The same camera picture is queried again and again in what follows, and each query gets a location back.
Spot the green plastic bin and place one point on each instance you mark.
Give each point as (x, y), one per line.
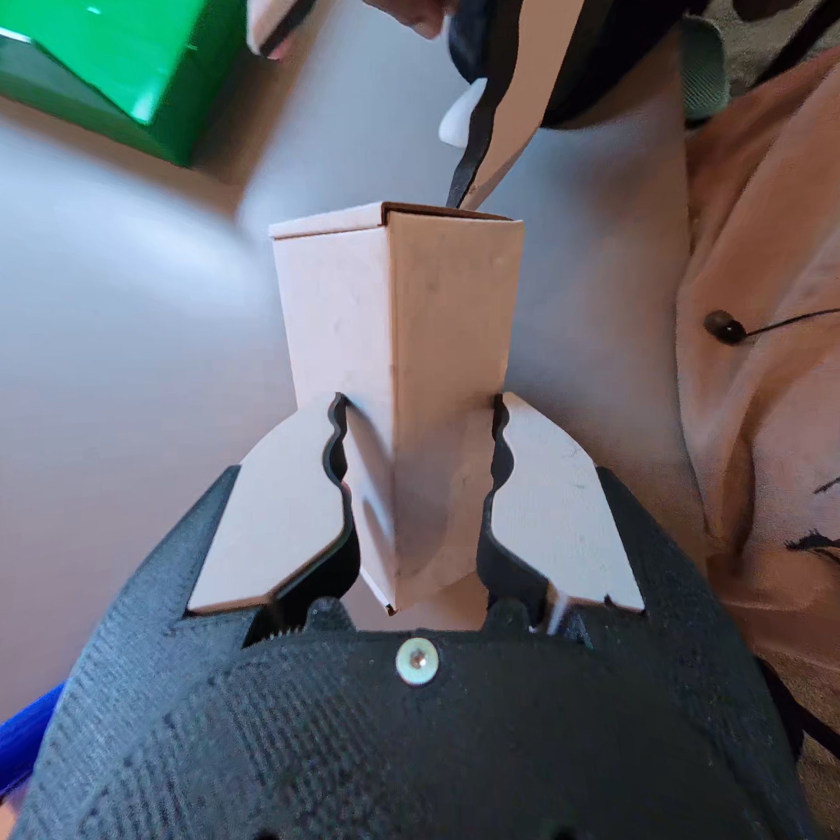
(131, 59)

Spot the white cardboard mailer box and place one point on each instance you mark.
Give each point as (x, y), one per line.
(453, 328)

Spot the person's right hand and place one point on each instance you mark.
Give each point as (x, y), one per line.
(413, 16)

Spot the person's pink hoodie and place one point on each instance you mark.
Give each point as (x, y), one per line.
(768, 426)

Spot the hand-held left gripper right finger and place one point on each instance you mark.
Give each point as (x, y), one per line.
(564, 518)

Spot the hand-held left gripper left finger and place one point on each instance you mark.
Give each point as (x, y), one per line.
(275, 518)

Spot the blue plastic bin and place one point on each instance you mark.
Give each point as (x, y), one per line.
(26, 741)

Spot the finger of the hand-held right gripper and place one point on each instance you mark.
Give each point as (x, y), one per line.
(269, 23)
(525, 85)

